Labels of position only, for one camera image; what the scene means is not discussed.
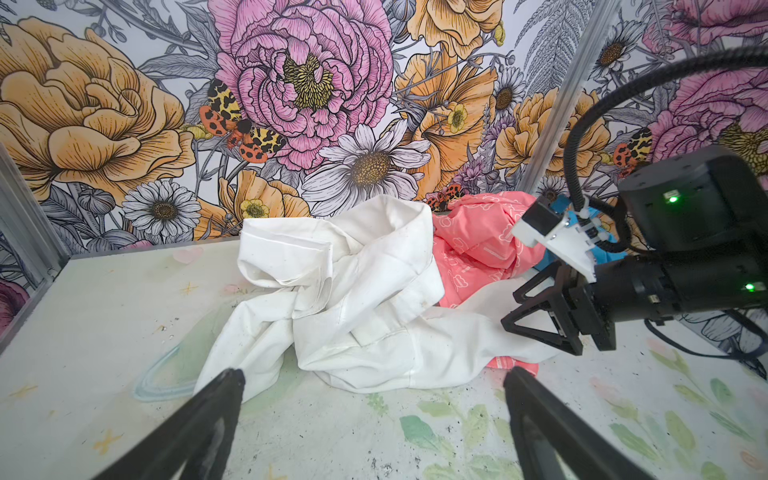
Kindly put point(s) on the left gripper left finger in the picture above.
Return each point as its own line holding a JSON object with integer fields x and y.
{"x": 193, "y": 443}

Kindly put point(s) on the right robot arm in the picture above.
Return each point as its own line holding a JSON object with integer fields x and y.
{"x": 704, "y": 216}

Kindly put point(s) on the pink patterned cloth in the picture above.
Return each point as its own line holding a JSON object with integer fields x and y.
{"x": 481, "y": 264}

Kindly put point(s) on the white cloth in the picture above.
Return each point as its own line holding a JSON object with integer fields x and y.
{"x": 357, "y": 298}

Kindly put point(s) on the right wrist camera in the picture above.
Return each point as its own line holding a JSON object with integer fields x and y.
{"x": 569, "y": 240}

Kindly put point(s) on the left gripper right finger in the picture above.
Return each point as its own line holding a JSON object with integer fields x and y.
{"x": 548, "y": 436}

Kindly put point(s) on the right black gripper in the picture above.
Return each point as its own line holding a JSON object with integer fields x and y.
{"x": 580, "y": 314}

